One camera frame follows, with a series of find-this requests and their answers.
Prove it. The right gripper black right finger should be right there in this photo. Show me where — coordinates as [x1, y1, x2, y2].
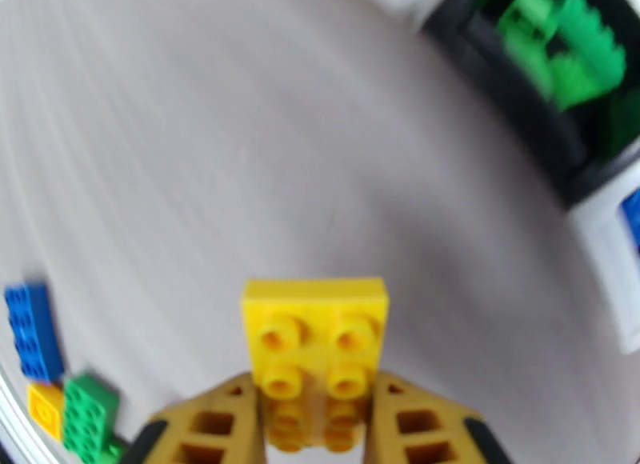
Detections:
[363, 370, 516, 464]

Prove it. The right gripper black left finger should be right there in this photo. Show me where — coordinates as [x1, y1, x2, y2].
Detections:
[119, 372, 266, 464]

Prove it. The small green lego brick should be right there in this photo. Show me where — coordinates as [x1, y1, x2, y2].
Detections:
[99, 437, 126, 464]
[499, 0, 558, 58]

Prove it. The long green lego brick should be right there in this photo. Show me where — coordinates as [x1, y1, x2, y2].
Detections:
[547, 0, 629, 111]
[62, 372, 121, 464]

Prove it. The long yellow lego brick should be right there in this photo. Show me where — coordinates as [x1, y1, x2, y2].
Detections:
[239, 276, 391, 454]

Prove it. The small yellow lego brick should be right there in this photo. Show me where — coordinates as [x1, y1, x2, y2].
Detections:
[26, 382, 66, 441]

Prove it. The long blue lego brick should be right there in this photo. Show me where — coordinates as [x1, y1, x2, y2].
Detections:
[3, 282, 66, 384]

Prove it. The small blue lego brick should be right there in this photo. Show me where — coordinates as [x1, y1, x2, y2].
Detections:
[619, 190, 640, 258]

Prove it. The white plastic bin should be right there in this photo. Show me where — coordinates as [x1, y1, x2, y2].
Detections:
[567, 162, 640, 354]

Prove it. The black plastic bin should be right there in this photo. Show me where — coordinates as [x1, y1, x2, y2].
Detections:
[419, 0, 640, 209]

